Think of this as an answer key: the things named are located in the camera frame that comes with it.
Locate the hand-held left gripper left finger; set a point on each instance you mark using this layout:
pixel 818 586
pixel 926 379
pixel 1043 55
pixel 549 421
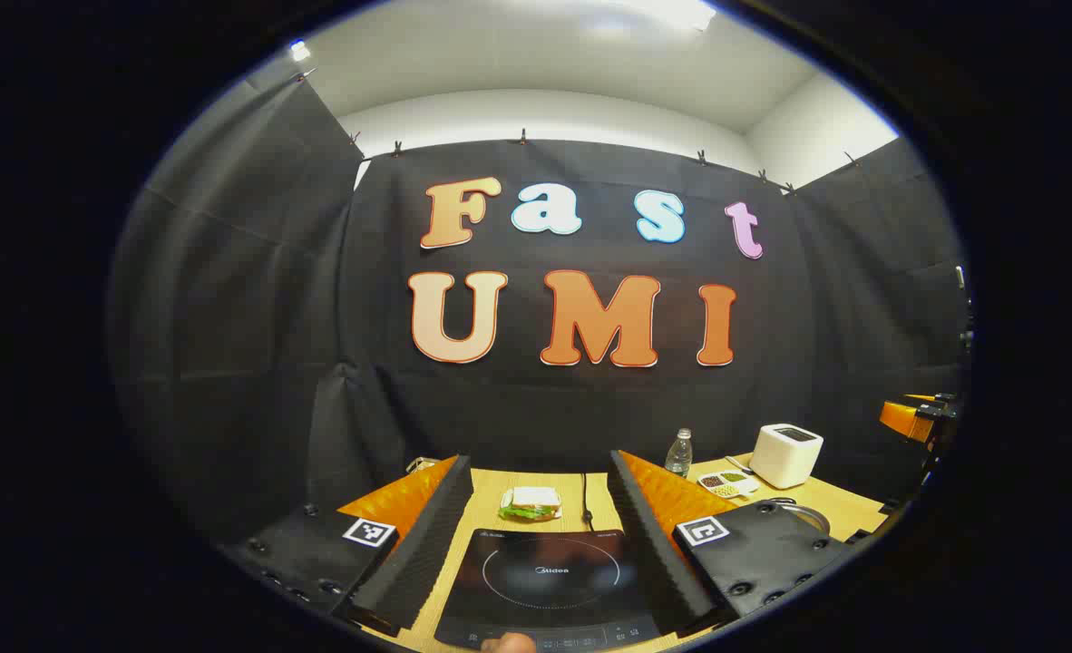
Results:
pixel 418 553

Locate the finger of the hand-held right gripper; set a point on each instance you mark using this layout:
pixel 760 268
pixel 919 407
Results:
pixel 903 417

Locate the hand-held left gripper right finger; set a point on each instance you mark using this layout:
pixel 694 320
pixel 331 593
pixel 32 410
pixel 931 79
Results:
pixel 658 562

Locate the black induction cooktop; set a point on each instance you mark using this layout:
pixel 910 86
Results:
pixel 545 599

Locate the clear plastic water bottle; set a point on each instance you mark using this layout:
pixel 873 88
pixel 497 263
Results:
pixel 678 458

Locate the white divided dish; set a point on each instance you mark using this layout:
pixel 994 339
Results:
pixel 749 485

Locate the sandwich with lettuce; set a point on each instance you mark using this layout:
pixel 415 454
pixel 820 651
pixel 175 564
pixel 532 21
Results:
pixel 531 501

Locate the small spoon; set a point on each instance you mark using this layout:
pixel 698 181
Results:
pixel 737 464

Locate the white toaster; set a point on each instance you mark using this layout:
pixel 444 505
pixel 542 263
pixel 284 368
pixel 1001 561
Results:
pixel 783 458

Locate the black backdrop cloth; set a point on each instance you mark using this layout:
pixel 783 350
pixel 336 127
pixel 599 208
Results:
pixel 273 317

